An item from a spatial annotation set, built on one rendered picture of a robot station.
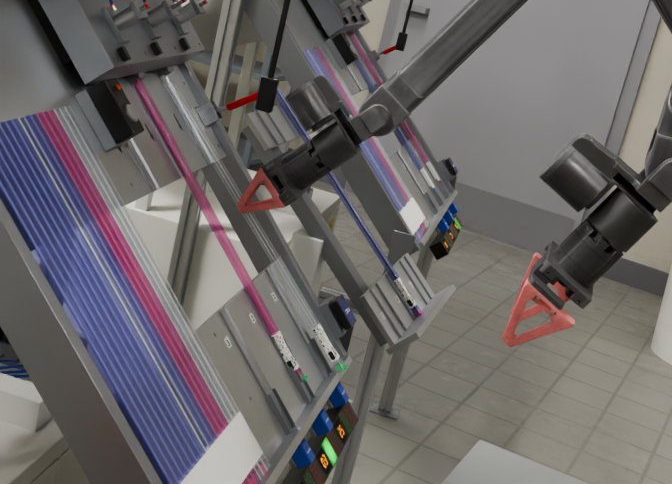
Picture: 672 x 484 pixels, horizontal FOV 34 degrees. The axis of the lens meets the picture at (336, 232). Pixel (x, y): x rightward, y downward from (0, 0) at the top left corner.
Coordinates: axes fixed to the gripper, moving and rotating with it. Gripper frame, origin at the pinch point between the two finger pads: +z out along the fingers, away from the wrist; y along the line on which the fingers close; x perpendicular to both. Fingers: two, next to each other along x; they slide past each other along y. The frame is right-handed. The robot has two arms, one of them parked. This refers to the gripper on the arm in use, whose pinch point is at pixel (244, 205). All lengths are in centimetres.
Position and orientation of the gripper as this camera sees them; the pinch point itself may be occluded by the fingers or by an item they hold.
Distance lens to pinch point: 167.7
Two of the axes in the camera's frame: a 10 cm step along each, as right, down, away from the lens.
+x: 5.6, 8.3, 0.8
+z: -8.1, 5.1, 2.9
